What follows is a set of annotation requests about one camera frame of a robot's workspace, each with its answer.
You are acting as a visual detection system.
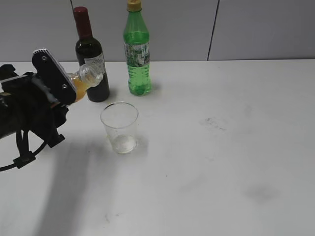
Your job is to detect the dark red wine bottle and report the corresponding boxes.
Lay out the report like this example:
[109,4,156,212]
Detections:
[73,6,110,102]

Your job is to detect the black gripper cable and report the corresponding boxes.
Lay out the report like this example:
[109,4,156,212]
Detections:
[0,127,50,172]

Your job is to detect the transparent plastic cup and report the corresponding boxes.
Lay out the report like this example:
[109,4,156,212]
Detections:
[100,101,139,154]

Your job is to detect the green plastic soda bottle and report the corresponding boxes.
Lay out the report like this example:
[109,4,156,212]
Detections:
[123,0,152,96]

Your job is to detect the NFC orange juice bottle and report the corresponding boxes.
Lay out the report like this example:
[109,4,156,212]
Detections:
[68,64,103,102]

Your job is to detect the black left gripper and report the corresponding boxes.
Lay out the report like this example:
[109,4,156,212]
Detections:
[0,49,76,148]

